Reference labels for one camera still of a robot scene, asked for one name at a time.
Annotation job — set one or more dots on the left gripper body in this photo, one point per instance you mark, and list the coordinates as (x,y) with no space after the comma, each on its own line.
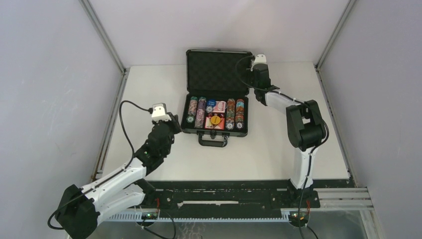
(173,129)

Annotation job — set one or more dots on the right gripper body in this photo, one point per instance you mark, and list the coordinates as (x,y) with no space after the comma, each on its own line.
(255,85)

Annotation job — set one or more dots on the black poker case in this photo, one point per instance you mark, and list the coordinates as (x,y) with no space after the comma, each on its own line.
(218,75)

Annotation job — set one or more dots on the yellow round button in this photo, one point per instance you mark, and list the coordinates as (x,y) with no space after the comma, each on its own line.
(215,120)

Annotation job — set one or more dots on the red playing card box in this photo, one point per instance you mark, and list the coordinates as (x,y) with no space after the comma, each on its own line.
(220,126)

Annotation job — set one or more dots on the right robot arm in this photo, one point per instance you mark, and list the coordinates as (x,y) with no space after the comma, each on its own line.
(306,129)

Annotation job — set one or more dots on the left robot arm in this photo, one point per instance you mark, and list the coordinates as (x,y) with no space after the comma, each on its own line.
(82,209)

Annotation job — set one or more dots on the far right chip row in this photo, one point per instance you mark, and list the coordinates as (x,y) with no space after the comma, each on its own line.
(239,114)

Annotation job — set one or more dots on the inner right chip row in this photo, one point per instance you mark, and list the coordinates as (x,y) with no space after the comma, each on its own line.
(230,114)

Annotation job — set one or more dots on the red card deck in case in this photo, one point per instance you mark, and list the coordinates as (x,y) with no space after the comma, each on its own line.
(220,107)

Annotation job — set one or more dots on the blue small blind button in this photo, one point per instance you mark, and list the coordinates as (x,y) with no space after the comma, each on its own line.
(210,105)

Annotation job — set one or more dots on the left circuit board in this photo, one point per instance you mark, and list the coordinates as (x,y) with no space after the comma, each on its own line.
(149,216)

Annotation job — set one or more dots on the circuit board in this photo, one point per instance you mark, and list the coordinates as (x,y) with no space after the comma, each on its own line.
(149,216)
(297,216)

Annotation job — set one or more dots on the purple chip row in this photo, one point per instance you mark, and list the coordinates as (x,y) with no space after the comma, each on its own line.
(200,114)

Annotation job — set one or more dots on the far left chip row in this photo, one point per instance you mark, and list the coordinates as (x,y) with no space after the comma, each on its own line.
(192,109)

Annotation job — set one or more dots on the right circuit board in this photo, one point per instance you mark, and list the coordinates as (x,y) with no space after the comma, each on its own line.
(297,216)

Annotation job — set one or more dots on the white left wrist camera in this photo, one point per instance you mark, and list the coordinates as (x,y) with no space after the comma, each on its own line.
(159,113)

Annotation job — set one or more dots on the black mounting base plate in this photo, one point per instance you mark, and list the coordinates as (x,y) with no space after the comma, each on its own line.
(225,198)

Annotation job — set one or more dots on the white slotted cable duct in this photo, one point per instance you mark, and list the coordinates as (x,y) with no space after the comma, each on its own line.
(132,216)

